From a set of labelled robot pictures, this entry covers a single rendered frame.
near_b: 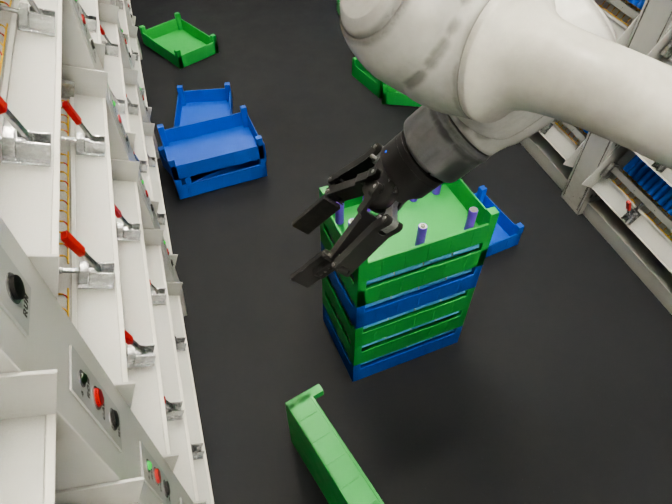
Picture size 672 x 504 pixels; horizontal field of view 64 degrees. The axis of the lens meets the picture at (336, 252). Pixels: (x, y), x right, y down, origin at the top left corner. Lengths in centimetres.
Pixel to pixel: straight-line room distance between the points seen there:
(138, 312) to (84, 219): 20
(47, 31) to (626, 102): 67
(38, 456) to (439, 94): 36
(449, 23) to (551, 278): 133
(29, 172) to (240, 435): 89
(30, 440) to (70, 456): 8
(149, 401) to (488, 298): 101
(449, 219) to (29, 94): 80
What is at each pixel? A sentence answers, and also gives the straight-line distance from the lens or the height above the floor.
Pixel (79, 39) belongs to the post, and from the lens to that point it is 101.
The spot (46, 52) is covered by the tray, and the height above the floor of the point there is 88.
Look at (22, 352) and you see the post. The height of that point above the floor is 93.
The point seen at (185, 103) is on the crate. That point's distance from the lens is 225.
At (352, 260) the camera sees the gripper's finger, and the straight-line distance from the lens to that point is 63.
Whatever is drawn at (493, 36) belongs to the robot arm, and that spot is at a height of 104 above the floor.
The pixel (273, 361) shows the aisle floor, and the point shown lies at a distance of 140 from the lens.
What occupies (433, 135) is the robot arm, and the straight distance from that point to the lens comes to 57.
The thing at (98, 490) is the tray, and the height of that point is 73.
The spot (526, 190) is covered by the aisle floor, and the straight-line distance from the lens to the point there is 190.
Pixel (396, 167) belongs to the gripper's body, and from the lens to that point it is 60.
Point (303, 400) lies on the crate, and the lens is 113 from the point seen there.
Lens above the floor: 122
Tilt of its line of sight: 49 degrees down
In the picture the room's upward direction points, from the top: straight up
